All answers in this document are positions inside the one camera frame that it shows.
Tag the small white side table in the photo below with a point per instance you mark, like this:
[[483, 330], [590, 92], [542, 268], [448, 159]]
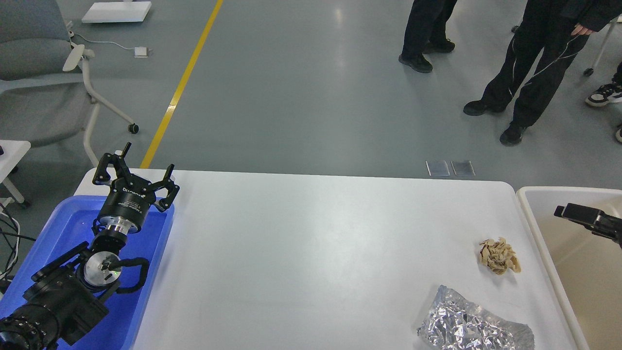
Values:
[[13, 152]]

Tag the left metal floor plate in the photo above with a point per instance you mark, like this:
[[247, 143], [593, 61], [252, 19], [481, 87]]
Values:
[[437, 168]]

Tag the metal floor plate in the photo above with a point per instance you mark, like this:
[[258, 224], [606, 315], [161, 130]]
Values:
[[463, 168], [437, 168]]

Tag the white power adapter with cable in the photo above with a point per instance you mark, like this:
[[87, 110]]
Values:
[[138, 52]]

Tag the black and white sneaker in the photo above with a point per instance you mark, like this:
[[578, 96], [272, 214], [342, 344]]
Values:
[[605, 95]]

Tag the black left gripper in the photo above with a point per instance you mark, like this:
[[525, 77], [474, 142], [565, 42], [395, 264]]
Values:
[[127, 204]]

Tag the white chair leg with caster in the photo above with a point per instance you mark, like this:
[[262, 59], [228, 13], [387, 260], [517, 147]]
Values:
[[588, 72]]

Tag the blue plastic bin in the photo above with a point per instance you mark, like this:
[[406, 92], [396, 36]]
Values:
[[71, 224]]

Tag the white flat board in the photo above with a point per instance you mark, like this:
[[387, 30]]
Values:
[[117, 12]]

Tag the person in plain black trousers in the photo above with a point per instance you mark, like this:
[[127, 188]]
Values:
[[426, 28]]

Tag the beige plastic bin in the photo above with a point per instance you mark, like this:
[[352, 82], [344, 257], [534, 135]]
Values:
[[585, 269]]

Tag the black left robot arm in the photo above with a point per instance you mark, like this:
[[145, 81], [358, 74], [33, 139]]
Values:
[[58, 305]]

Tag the grey office chair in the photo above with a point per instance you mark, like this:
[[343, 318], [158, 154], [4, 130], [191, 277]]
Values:
[[46, 91]]

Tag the right metal floor plate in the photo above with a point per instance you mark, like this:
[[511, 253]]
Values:
[[463, 168]]

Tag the person in white-striped black trousers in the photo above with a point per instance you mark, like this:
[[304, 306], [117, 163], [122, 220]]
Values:
[[545, 44]]

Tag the silver foil bag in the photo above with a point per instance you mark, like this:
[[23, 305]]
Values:
[[455, 323]]

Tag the pile of beige shells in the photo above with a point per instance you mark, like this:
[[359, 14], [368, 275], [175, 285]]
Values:
[[499, 256]]

